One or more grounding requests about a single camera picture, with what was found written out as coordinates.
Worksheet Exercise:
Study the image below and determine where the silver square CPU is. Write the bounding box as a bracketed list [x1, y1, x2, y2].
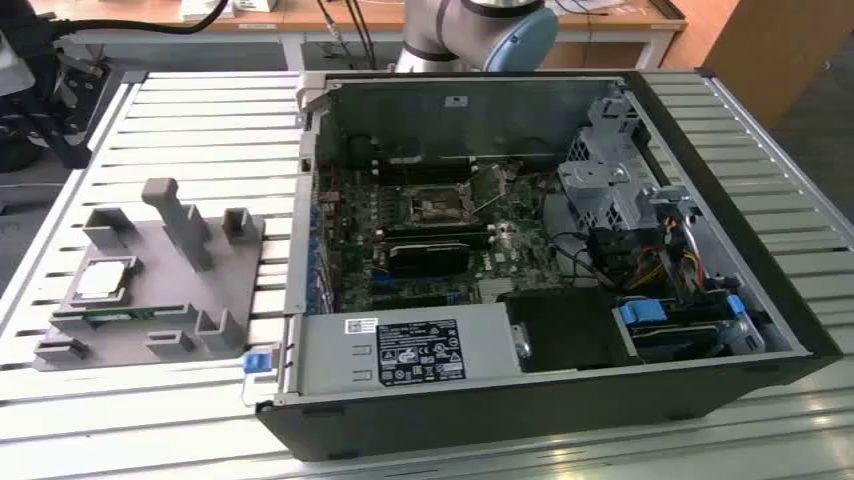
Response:
[74, 259, 135, 300]

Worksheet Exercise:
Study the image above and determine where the black RAM slot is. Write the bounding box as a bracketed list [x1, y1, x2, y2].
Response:
[385, 235, 489, 248]
[386, 157, 471, 172]
[383, 226, 486, 238]
[390, 169, 474, 184]

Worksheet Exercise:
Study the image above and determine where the CPU socket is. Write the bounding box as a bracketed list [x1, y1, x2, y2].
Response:
[407, 185, 477, 225]

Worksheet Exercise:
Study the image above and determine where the white box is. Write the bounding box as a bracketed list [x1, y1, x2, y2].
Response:
[179, 0, 237, 22]

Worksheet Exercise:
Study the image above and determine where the grey plastic parts rack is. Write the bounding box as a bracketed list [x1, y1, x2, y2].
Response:
[31, 177, 269, 374]

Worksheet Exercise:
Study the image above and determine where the green RAM stick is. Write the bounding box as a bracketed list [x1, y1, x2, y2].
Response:
[83, 307, 189, 321]

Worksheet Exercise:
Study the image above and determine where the silver power supply with label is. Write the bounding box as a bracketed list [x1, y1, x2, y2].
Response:
[293, 307, 519, 399]

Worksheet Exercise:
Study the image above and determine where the black graphics card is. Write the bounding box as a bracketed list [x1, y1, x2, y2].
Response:
[385, 242, 471, 280]

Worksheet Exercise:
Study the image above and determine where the silver chipset heat sink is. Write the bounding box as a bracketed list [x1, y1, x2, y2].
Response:
[478, 278, 521, 301]

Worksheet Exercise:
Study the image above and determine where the green motherboard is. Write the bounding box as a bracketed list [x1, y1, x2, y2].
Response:
[313, 159, 569, 316]

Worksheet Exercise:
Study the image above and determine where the metal disk bay cage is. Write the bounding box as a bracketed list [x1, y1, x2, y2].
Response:
[558, 97, 673, 234]

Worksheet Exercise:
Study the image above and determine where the black plastic shroud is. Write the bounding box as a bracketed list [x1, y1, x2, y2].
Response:
[503, 288, 640, 375]

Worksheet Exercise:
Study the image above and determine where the black open PC case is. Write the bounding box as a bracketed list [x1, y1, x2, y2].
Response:
[257, 67, 844, 464]

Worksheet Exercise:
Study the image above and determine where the blue disk carrier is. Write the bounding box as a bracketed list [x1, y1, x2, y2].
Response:
[618, 297, 669, 331]

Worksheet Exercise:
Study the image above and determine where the wooden cabinet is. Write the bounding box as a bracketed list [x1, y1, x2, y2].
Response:
[704, 0, 854, 131]

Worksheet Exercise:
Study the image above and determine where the thick black cable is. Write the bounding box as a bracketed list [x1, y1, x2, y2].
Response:
[39, 0, 229, 39]

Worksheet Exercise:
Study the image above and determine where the thin wire locking lever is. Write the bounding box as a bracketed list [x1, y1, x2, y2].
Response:
[471, 172, 523, 216]

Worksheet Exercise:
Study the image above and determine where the wooden desk with white frame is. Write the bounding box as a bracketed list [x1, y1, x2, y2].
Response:
[30, 0, 689, 71]

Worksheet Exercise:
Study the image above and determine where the black wire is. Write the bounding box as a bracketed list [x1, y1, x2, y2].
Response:
[550, 232, 606, 289]

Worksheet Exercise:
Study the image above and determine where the yellow and red wire bundle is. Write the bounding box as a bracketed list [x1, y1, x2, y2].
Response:
[630, 212, 709, 294]

